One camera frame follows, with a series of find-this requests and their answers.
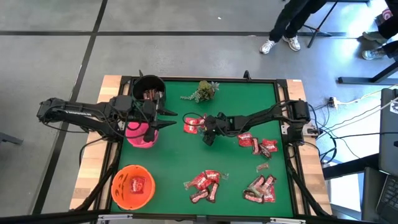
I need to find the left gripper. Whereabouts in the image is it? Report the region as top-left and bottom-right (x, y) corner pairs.
(141, 91), (178, 143)

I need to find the white and red candy pack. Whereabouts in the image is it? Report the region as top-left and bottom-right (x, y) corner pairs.
(251, 138), (261, 156)

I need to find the brown PayDay bar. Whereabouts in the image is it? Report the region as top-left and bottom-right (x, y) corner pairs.
(207, 182), (220, 203)
(190, 188), (210, 204)

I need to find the pink pumpkin bucket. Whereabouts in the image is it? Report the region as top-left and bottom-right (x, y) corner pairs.
(125, 121), (159, 149)

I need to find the small potted green plant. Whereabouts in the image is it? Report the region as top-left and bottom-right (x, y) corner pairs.
(180, 80), (220, 103)

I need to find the black pumpkin bucket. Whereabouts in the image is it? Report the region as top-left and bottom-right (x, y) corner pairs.
(132, 74), (167, 110)

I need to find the green table mat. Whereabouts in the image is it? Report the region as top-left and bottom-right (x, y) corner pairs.
(110, 80), (295, 218)

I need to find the orange pumpkin bucket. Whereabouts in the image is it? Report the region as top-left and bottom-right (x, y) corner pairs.
(111, 164), (156, 211)

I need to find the black tripod stand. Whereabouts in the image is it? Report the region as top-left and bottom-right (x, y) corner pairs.
(300, 0), (340, 49)

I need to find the black desk bar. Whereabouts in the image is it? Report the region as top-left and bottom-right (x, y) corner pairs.
(322, 152), (381, 181)

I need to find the dark furniture leg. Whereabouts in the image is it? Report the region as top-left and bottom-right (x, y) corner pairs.
(0, 132), (24, 146)

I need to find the black desk foot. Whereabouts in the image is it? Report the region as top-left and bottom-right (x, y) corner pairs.
(338, 60), (398, 85)

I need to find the dark grey case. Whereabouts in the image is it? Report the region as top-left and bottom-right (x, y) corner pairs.
(360, 167), (383, 223)

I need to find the black laptop keyboard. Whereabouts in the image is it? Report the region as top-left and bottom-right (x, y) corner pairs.
(375, 174), (398, 223)

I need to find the black looped cable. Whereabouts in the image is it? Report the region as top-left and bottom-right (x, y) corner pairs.
(182, 111), (208, 125)
(123, 93), (149, 140)

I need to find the black table frame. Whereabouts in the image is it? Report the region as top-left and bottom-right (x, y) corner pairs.
(93, 70), (333, 224)

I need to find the thin black cable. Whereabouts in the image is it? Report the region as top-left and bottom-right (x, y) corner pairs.
(78, 136), (108, 164)

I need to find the white cable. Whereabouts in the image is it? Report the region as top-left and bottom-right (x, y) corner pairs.
(338, 96), (398, 125)
(337, 82), (398, 105)

